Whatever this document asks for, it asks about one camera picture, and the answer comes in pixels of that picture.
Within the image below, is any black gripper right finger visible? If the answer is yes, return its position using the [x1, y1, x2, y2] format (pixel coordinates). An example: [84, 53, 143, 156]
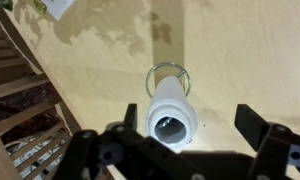
[234, 103, 300, 180]

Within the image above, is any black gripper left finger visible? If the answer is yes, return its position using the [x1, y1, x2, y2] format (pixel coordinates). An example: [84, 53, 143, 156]
[56, 103, 178, 180]

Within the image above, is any white paper towel roll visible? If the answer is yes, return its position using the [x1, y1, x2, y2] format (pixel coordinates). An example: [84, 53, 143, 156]
[143, 75, 198, 149]

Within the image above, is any white black patterned cloth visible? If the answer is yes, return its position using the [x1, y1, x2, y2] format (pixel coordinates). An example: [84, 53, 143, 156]
[4, 131, 71, 180]

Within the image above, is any white paper under pot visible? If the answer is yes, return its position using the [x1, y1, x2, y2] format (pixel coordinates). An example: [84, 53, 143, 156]
[41, 0, 76, 22]

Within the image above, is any light wooden slat chair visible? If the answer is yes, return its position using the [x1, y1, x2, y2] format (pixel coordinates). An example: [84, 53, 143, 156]
[0, 94, 83, 180]
[0, 4, 51, 101]

